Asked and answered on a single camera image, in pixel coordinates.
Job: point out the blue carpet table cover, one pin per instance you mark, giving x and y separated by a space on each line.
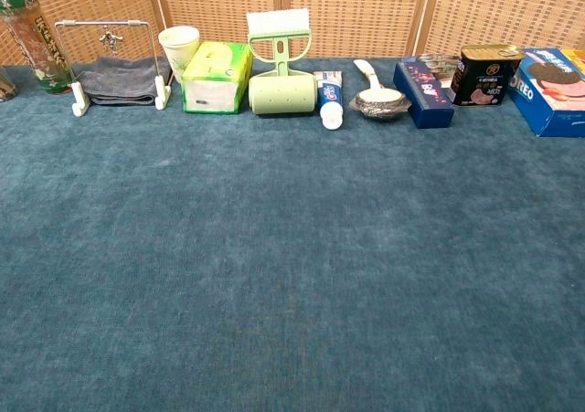
292 256

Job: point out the green lint roller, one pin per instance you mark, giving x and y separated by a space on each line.
281 93

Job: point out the white blue toothpaste tube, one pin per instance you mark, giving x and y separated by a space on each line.
330 97

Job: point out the silver patterned bowl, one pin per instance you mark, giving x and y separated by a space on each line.
380 109

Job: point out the white ceramic spoon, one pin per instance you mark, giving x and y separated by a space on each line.
375 90

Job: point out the green tissue box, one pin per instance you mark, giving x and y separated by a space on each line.
215 78

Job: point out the dark blue rectangular box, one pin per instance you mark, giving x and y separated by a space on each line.
422 94

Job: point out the woven rattan folding screen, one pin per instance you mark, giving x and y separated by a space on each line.
292 14

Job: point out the white paper cup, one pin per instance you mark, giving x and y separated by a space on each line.
179 49

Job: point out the grey folded towel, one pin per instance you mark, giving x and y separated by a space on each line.
120 81

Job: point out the black luncheon meat can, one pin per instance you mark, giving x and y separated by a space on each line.
483 76

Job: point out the white metal hanging rack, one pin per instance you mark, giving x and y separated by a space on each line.
77 97

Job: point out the small metal key charm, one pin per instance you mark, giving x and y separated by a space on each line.
109 39

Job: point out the blue Oreo cookie box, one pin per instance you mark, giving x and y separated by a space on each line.
550 97

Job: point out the green labelled drink bottle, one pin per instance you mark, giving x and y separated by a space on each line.
28 37

